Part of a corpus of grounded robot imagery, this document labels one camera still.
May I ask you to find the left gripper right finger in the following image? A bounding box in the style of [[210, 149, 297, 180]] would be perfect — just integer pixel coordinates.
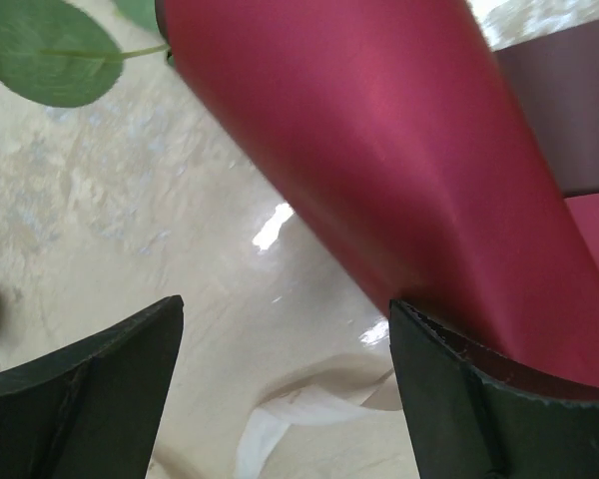
[[388, 300, 599, 478]]

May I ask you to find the cream ribbon gold lettering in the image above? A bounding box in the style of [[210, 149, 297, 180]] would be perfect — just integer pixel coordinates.
[[233, 369, 400, 478]]

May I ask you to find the pink white flower bunch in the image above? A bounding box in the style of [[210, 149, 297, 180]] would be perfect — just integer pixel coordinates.
[[0, 1, 170, 108]]

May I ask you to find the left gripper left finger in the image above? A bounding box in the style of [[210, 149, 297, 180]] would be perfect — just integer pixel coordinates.
[[0, 295, 184, 479]]

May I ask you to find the red wrapping paper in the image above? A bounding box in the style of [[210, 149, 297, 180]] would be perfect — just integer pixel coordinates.
[[156, 1, 599, 400]]

